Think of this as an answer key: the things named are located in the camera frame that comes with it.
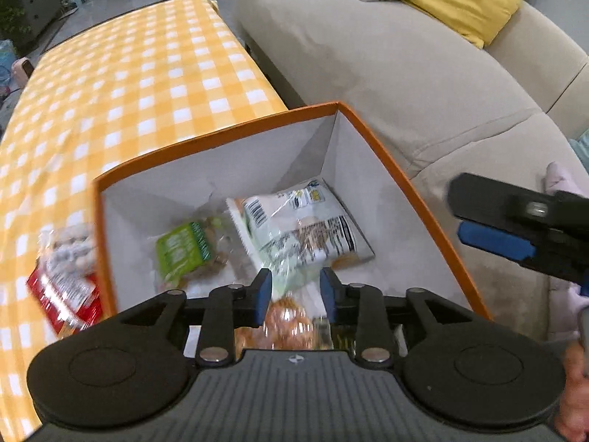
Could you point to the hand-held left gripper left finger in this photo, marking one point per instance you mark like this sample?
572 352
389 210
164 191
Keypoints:
261 297

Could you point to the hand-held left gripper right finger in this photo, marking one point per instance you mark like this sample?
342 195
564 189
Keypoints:
330 297

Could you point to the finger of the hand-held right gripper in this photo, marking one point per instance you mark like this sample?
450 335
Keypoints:
497 239

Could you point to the yellow noodle snack packet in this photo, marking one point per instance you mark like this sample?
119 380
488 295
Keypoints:
285 322

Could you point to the silver printed snack packet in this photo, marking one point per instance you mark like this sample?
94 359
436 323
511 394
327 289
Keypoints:
340 237

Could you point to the white barcode snack packet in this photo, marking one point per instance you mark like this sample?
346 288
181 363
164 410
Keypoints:
276 225

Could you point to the green label snack packet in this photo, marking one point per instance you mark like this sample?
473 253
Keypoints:
184 246

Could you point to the orange cardboard box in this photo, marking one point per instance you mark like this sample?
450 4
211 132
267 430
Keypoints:
299 147

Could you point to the person's right hand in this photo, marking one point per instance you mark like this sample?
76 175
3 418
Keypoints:
575 391

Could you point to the red clear snack packet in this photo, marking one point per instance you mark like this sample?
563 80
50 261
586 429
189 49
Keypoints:
64 294

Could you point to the beige sofa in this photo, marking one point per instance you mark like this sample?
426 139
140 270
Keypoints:
368 78

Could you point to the yellow pillow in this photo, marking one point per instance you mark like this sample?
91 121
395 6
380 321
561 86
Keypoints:
469 0

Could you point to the yellow checked tablecloth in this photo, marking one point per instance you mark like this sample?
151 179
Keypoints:
138 78

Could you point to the pink plastic container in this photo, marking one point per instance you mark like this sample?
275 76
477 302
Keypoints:
23 67

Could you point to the blue water bottle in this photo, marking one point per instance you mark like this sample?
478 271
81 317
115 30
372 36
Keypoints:
7 55

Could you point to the grey drawer dresser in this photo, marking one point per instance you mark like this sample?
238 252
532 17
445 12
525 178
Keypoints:
41 0

